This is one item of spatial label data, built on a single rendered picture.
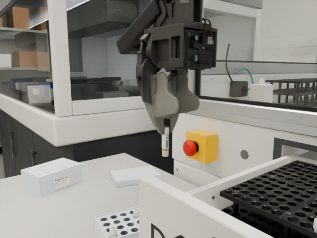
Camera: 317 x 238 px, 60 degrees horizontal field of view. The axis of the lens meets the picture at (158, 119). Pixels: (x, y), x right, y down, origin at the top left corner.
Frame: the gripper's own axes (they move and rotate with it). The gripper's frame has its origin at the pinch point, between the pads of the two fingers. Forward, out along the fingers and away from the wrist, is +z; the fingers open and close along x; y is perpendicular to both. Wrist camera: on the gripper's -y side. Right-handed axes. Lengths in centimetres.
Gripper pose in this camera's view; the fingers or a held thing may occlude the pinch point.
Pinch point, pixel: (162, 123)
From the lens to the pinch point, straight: 42.6
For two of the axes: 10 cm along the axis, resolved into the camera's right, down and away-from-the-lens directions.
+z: 0.0, 9.8, 1.8
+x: 7.4, -1.2, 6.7
